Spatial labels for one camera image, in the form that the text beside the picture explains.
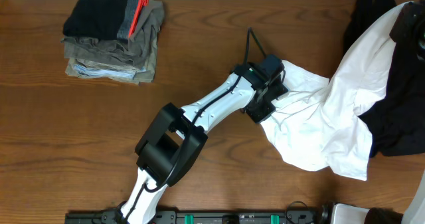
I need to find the white t-shirt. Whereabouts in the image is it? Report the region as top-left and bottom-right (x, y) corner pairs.
(261, 5), (403, 181)

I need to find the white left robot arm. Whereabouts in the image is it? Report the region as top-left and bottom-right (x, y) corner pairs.
(116, 59), (288, 223)

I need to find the black garment pile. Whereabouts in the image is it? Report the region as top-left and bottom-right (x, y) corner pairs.
(342, 0), (425, 158)

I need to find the folded olive grey garment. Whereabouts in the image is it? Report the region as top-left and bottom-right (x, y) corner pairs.
(61, 0), (165, 84)

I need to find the folded light blue garment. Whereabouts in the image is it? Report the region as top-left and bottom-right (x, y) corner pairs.
(66, 63), (150, 83)

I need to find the folded black garment red trim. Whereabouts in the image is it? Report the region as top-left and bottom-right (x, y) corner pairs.
(62, 0), (149, 41)

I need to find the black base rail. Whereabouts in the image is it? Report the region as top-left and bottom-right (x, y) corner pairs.
(64, 209), (331, 224)

